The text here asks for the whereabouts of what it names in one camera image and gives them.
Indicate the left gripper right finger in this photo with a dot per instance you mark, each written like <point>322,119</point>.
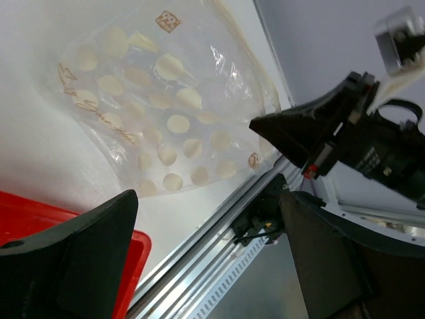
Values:
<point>347,270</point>

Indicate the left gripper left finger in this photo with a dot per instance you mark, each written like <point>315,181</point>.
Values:
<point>76,256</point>

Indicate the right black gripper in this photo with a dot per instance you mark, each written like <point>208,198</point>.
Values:
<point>384,144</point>

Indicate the clear dotted zip bag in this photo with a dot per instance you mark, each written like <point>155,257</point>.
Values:
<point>167,92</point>

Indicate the red plastic tray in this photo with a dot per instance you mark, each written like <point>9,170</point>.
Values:
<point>129,262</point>

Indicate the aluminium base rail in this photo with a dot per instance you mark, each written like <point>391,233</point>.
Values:
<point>173,287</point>

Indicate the white slotted cable duct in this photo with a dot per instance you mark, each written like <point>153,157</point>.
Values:
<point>226,279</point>

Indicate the right aluminium frame post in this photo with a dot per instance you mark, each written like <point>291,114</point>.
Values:
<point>268,35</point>

